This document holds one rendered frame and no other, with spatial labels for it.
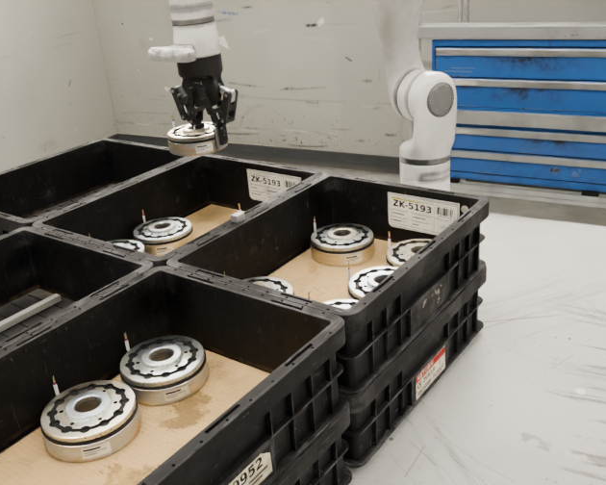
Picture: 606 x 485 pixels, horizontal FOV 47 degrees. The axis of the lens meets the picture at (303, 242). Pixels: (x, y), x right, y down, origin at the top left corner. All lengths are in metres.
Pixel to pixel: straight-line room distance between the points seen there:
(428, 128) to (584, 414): 0.54
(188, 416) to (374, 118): 3.30
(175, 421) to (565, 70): 2.23
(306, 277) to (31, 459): 0.48
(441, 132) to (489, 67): 1.58
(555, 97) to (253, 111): 2.12
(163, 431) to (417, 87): 0.73
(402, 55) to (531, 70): 1.56
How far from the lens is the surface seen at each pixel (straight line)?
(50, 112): 4.72
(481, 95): 2.87
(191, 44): 1.18
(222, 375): 0.88
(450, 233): 0.96
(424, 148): 1.26
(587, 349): 1.17
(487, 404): 1.03
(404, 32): 1.25
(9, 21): 4.55
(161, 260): 0.96
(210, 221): 1.33
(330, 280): 1.06
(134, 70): 4.88
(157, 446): 0.79
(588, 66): 2.77
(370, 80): 3.96
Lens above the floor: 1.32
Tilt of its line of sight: 24 degrees down
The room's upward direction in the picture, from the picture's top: 5 degrees counter-clockwise
